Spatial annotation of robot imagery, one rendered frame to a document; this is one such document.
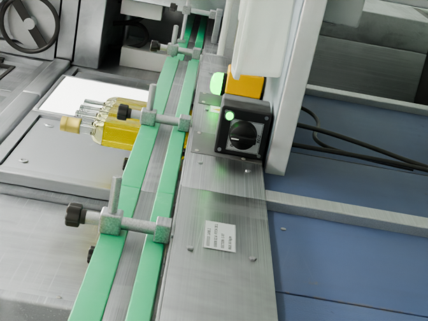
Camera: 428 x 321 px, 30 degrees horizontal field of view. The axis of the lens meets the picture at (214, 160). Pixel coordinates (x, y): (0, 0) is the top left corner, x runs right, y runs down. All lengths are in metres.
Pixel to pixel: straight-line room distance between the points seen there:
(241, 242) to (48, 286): 0.56
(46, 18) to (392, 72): 1.24
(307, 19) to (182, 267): 0.46
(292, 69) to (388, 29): 1.69
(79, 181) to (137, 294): 0.97
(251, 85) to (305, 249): 0.56
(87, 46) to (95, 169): 1.05
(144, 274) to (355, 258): 0.30
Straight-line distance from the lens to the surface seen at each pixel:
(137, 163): 1.23
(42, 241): 1.62
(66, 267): 1.53
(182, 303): 0.83
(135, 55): 3.00
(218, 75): 1.56
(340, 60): 2.89
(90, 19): 2.88
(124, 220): 0.99
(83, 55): 2.91
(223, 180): 1.17
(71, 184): 1.80
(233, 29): 2.02
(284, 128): 1.26
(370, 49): 2.90
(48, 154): 1.97
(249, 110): 1.26
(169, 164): 1.25
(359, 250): 1.09
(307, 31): 1.20
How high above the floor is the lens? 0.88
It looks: 2 degrees down
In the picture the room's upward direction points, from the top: 80 degrees counter-clockwise
